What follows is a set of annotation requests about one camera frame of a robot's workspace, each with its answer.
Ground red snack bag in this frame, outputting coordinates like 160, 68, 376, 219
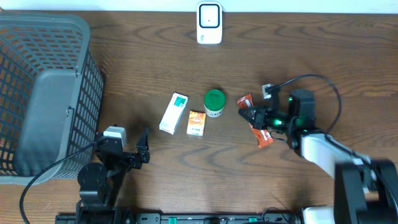
237, 94, 274, 148

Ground white green carton box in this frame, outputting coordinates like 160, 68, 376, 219
159, 93, 189, 134

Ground green lid jar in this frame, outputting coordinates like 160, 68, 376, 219
204, 89, 226, 118

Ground small orange box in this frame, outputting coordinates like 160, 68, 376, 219
187, 111, 206, 136

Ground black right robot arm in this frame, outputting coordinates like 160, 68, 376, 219
237, 88, 397, 223

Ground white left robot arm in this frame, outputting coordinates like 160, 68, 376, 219
75, 126, 150, 224

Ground grey plastic shopping basket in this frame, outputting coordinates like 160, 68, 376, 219
1, 12, 104, 185

